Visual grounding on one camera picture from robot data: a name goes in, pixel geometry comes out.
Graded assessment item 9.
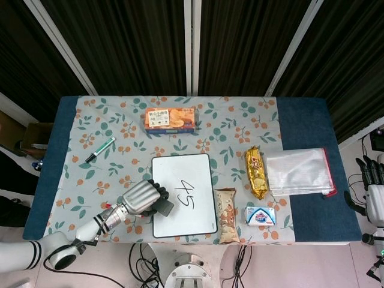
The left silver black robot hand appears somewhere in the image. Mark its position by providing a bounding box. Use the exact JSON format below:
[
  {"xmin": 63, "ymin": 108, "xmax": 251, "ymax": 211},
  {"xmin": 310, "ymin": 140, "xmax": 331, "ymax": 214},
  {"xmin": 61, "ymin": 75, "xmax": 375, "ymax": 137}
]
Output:
[{"xmin": 122, "ymin": 179, "xmax": 170, "ymax": 218}]

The white deli whiteboard black frame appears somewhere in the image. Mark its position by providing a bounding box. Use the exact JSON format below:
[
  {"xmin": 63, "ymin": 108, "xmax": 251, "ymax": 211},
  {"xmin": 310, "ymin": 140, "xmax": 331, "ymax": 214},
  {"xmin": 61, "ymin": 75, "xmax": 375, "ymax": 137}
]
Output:
[{"xmin": 151, "ymin": 153, "xmax": 218, "ymax": 239}]

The green whiteboard marker black cap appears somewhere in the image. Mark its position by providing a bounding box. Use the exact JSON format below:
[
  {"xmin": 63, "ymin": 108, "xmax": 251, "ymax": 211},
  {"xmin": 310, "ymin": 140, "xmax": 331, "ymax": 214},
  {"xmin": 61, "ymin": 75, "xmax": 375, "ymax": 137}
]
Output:
[{"xmin": 85, "ymin": 137, "xmax": 116, "ymax": 164}]

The white metal frame post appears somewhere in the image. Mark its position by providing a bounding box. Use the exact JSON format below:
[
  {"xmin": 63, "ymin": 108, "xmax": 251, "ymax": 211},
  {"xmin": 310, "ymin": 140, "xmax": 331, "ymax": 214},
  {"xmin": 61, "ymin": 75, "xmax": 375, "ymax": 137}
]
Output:
[
  {"xmin": 263, "ymin": 0, "xmax": 325, "ymax": 97},
  {"xmin": 183, "ymin": 0, "xmax": 202, "ymax": 97},
  {"xmin": 23, "ymin": 0, "xmax": 97, "ymax": 96}
]

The orange blue cookie box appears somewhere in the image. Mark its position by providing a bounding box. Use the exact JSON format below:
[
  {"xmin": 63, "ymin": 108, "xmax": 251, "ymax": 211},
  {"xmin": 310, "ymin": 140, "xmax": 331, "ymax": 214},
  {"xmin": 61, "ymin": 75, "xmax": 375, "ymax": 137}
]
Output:
[{"xmin": 144, "ymin": 107, "xmax": 196, "ymax": 134}]

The gold foil biscuit packet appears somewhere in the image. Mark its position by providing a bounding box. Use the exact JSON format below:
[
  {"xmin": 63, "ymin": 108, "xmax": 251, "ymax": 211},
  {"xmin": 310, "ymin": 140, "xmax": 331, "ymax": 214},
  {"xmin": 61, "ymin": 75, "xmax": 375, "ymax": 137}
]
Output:
[{"xmin": 245, "ymin": 146, "xmax": 270, "ymax": 201}]

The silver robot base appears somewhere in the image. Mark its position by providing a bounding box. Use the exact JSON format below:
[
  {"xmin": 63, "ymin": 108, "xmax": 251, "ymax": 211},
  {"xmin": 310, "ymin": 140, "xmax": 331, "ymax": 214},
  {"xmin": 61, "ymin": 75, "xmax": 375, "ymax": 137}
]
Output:
[{"xmin": 164, "ymin": 251, "xmax": 217, "ymax": 288}]

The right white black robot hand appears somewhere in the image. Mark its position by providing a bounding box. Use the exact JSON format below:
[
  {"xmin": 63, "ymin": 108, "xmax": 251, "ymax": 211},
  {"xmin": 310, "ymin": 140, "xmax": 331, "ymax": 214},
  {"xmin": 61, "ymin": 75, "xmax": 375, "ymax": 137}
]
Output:
[{"xmin": 343, "ymin": 154, "xmax": 384, "ymax": 223}]

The white blue Safeguard soap box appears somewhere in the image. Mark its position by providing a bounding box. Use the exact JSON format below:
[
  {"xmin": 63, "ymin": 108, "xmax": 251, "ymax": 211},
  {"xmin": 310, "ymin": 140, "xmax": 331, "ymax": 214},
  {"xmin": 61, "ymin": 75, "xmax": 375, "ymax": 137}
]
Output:
[{"xmin": 244, "ymin": 206, "xmax": 277, "ymax": 226}]

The floral fruit pattern tablecloth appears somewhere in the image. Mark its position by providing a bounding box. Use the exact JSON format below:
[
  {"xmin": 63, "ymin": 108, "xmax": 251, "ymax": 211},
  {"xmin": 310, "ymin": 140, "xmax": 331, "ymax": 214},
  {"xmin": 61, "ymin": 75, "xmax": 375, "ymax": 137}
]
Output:
[{"xmin": 44, "ymin": 95, "xmax": 298, "ymax": 244}]

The blue table cover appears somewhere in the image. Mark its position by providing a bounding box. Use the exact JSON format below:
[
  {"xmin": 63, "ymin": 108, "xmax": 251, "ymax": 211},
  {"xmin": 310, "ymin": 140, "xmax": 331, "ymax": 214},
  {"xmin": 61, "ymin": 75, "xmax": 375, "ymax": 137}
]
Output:
[{"xmin": 23, "ymin": 95, "xmax": 362, "ymax": 245}]

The brown bread snack package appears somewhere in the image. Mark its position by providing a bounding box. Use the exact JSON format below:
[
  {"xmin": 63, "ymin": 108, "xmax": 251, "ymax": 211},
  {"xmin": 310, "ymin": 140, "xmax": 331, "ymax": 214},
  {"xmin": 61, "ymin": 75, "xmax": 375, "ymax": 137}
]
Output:
[{"xmin": 214, "ymin": 188, "xmax": 241, "ymax": 244}]

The black pleated curtain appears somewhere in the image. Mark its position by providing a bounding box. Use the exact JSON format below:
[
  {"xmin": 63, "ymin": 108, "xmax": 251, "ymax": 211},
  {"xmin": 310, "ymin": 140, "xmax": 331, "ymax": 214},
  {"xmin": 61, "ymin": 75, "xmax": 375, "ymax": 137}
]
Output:
[{"xmin": 0, "ymin": 0, "xmax": 384, "ymax": 145}]

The grey whiteboard eraser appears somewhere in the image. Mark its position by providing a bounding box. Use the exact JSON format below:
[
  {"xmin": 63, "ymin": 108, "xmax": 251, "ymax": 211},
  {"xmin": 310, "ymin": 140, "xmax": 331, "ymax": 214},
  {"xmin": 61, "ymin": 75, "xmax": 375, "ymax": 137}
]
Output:
[{"xmin": 155, "ymin": 199, "xmax": 175, "ymax": 217}]

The brown cardboard box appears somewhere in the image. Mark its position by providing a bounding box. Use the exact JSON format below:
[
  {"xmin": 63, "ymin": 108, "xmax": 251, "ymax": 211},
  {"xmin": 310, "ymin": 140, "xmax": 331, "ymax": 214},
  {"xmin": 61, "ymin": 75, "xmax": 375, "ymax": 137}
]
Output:
[{"xmin": 19, "ymin": 122, "xmax": 55, "ymax": 159}]

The clear plastic zip bag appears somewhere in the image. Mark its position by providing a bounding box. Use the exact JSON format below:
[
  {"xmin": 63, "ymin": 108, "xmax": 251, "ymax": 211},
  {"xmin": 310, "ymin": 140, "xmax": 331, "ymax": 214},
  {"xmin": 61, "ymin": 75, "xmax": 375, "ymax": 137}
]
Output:
[{"xmin": 266, "ymin": 147, "xmax": 337, "ymax": 199}]

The black floor cable bundle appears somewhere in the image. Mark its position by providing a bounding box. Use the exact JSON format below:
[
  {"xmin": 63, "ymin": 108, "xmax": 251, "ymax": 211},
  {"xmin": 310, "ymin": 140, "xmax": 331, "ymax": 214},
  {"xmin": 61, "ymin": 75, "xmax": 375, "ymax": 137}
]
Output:
[{"xmin": 128, "ymin": 242, "xmax": 166, "ymax": 288}]

